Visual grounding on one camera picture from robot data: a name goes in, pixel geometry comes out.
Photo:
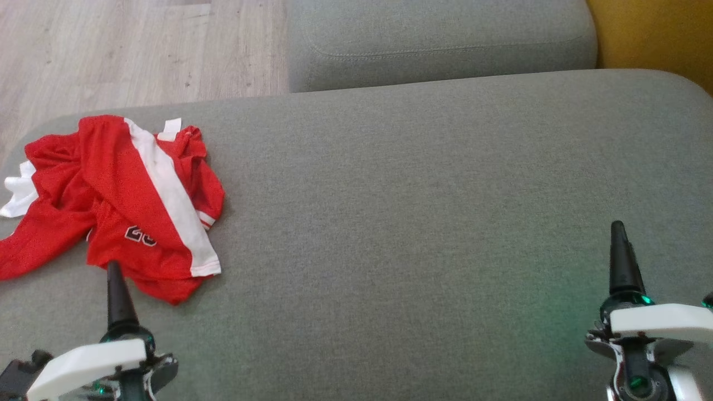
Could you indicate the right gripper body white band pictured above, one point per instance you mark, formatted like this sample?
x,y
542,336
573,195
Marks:
x,y
657,323

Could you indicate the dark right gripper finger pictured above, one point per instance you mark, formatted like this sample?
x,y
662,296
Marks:
x,y
623,267

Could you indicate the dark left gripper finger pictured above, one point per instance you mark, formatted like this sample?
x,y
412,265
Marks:
x,y
120,301

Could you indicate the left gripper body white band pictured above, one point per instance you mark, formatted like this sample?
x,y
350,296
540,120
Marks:
x,y
89,359

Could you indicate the red shorts with white stripe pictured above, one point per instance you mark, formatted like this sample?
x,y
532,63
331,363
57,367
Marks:
x,y
111,167

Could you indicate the red jersey with white sleeves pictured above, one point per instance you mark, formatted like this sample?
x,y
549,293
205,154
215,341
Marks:
x,y
209,184

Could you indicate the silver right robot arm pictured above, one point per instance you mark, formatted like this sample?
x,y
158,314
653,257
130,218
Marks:
x,y
685,387

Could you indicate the yellow sofa backrest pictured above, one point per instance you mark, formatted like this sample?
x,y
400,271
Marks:
x,y
652,33

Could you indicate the grey sofa seat cushion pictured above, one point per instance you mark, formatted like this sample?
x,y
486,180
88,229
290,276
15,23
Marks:
x,y
440,39

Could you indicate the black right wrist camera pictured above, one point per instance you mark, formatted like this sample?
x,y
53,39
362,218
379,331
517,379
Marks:
x,y
709,301

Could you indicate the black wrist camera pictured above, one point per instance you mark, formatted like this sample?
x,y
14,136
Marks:
x,y
16,376
709,301

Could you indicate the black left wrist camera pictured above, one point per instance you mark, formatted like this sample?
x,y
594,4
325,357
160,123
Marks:
x,y
16,376

